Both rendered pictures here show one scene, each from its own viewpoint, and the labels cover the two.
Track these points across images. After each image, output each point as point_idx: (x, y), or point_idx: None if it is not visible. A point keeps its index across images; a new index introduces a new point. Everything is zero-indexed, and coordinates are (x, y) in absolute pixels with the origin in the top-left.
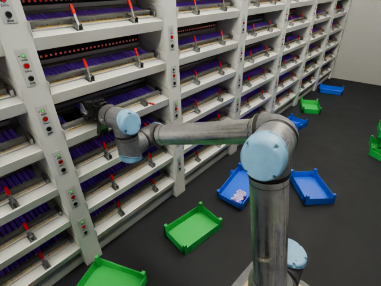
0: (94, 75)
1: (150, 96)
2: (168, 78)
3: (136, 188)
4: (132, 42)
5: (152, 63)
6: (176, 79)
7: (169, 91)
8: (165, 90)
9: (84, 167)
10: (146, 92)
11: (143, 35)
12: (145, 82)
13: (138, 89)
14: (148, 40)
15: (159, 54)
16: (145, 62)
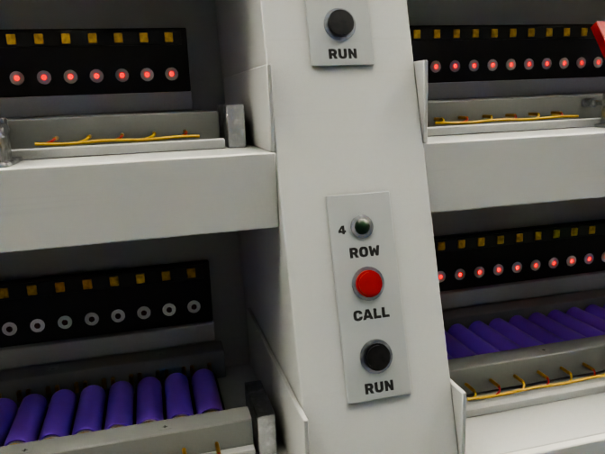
0: None
1: (142, 452)
2: (294, 295)
3: None
4: (144, 93)
5: (131, 158)
6: (401, 325)
7: (303, 425)
8: (289, 417)
9: None
10: (140, 419)
11: (225, 52)
12: (221, 349)
13: (112, 391)
14: (232, 66)
15: (239, 106)
16: (98, 153)
